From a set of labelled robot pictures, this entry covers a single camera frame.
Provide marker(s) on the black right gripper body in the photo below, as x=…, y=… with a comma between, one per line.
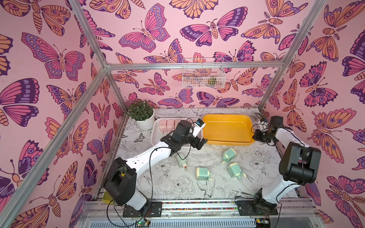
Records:
x=261, y=135

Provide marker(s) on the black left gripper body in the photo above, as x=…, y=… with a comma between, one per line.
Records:
x=189, y=140

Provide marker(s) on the pink sharpener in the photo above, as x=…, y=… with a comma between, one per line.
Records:
x=177, y=121
x=170, y=125
x=163, y=126

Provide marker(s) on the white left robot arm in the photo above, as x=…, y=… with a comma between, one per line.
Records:
x=120, y=181

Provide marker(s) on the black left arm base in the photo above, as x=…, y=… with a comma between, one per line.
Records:
x=149, y=210

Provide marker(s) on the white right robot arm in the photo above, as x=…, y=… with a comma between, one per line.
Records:
x=298, y=166

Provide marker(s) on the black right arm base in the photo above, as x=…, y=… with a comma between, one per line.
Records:
x=257, y=206

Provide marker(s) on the white plastic storage box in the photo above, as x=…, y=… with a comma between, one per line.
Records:
x=156, y=135

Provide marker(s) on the yellow plastic storage box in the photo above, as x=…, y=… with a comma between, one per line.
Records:
x=228, y=129

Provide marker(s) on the green sharpener left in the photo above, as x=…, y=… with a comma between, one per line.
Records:
x=182, y=161

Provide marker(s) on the green sharpener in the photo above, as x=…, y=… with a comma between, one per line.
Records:
x=203, y=174
x=182, y=161
x=235, y=171
x=228, y=155

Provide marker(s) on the white plastic flower pot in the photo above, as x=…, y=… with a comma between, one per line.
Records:
x=147, y=124

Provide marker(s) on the green sharpener lower centre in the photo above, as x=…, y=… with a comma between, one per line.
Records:
x=203, y=174

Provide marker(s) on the green sharpener upper right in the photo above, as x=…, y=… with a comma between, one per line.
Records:
x=228, y=155

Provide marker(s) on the green leafy plant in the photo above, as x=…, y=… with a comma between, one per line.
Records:
x=140, y=110

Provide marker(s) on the green sharpener lower right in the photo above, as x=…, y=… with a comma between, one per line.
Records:
x=235, y=171

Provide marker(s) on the green circuit board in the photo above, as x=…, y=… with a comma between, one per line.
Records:
x=143, y=224

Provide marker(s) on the yellow rubber glove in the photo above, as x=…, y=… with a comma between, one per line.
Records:
x=106, y=197

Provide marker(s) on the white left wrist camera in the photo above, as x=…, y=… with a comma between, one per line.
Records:
x=198, y=126

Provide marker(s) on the white wire basket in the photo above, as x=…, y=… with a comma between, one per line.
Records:
x=203, y=75

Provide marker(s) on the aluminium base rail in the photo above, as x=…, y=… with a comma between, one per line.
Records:
x=214, y=213

